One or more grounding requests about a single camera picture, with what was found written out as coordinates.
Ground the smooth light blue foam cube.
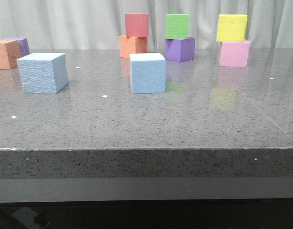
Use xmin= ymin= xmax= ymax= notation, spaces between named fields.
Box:
xmin=130 ymin=53 xmax=166 ymax=94

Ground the textured light blue foam cube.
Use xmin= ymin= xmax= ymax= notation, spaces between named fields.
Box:
xmin=17 ymin=52 xmax=68 ymax=94

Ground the orange foam cube under red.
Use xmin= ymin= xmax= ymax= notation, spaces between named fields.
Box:
xmin=119 ymin=35 xmax=148 ymax=58

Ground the large purple foam cube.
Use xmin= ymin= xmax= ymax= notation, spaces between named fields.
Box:
xmin=165 ymin=37 xmax=195 ymax=62

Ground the red foam cube on orange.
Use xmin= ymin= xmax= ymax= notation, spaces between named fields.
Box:
xmin=125 ymin=13 xmax=149 ymax=37

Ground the green foam cube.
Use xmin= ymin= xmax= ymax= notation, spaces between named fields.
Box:
xmin=165 ymin=14 xmax=189 ymax=39

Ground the pink foam cube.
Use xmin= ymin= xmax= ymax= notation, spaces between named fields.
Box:
xmin=218 ymin=40 xmax=250 ymax=67

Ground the yellow foam cube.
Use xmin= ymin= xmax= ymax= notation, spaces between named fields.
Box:
xmin=216 ymin=14 xmax=247 ymax=42

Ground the grey pleated curtain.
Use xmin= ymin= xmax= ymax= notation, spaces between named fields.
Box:
xmin=0 ymin=0 xmax=293 ymax=50

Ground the small purple foam cube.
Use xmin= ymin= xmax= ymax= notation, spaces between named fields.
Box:
xmin=6 ymin=37 xmax=30 ymax=57

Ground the dented orange foam cube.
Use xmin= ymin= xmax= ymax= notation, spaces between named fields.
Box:
xmin=0 ymin=40 xmax=20 ymax=69

